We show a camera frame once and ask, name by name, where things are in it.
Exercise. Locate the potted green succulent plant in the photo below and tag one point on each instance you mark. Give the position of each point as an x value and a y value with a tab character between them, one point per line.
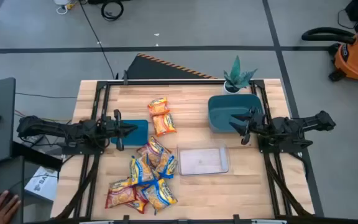
236	77

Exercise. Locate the blue Maruchan noodle pack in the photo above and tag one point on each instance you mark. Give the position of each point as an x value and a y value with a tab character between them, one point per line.
140	170
167	166
160	196

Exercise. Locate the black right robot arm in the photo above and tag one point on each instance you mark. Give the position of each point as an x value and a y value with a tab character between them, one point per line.
291	126

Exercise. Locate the clear plastic bin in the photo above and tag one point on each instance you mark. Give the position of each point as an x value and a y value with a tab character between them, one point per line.
202	160

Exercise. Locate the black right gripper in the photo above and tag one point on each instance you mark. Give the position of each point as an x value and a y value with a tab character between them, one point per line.
259	124

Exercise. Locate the white printed box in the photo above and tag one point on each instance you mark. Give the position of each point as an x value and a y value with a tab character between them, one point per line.
42	183

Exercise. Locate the large teal plastic bin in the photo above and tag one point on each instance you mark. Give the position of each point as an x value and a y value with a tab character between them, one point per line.
224	109

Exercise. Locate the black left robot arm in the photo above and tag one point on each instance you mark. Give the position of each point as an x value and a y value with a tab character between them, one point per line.
51	127

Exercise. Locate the red Maruchan noodle pack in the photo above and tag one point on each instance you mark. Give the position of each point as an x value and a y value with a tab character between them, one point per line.
138	203
152	149
120	193

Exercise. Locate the black mat with striped edge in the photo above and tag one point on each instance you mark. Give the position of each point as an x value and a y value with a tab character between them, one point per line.
154	70

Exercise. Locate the small blue plastic bin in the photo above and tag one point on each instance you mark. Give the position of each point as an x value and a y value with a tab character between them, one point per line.
140	135

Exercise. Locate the orange shop vacuum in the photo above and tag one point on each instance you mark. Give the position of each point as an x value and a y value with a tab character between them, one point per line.
356	59

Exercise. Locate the black metal table frame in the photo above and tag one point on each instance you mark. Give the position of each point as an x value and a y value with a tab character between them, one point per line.
104	83

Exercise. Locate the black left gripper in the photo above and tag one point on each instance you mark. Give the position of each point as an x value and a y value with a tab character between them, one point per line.
110	127

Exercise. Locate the orange Maruchan noodle pack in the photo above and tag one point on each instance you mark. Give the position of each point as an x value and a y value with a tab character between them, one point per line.
158	106
164	125

